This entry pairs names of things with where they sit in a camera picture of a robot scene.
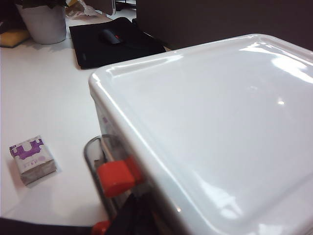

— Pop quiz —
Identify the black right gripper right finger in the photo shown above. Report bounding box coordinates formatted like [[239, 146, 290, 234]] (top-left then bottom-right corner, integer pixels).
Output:
[[136, 195, 160, 235]]

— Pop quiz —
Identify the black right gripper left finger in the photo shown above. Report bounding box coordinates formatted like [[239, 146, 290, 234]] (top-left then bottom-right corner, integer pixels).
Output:
[[114, 192, 139, 235]]

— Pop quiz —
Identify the smoked drawer with red handle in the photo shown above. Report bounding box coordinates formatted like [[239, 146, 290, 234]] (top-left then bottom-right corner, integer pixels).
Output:
[[90, 219, 118, 235], [83, 133, 147, 216]]

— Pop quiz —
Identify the purple white napkin pack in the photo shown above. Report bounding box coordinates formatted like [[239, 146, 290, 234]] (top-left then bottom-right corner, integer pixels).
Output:
[[9, 134, 59, 188]]

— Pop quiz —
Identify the black mouse pad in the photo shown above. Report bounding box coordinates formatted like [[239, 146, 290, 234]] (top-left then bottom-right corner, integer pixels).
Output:
[[68, 17, 167, 71]]

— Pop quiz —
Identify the black computer mouse red wheel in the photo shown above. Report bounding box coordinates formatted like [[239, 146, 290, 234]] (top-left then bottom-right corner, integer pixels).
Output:
[[98, 28, 123, 47]]

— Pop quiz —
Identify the white plant pot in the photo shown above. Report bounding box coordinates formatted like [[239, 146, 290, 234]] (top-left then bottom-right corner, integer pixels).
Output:
[[16, 4, 67, 45]]

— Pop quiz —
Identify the crumpled plastic wrapper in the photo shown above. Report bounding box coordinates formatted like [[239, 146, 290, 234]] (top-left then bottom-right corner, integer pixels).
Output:
[[65, 0, 98, 18]]

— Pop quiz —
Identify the brown side panel silver edge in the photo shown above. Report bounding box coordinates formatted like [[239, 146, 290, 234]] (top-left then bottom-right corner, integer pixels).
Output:
[[96, 0, 115, 16]]

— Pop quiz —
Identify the yellow sponge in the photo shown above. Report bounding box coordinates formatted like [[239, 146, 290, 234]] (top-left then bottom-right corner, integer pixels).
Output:
[[0, 28, 30, 48]]

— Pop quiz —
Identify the brown desk partition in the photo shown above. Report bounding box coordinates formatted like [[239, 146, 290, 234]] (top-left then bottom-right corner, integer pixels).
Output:
[[135, 0, 313, 52]]

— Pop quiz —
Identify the green leafy plant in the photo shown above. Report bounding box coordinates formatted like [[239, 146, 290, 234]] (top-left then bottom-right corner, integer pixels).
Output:
[[14, 0, 70, 10]]

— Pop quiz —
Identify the white plastic drawer cabinet frame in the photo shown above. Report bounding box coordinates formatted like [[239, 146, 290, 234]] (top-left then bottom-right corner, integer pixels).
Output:
[[88, 33, 313, 235]]

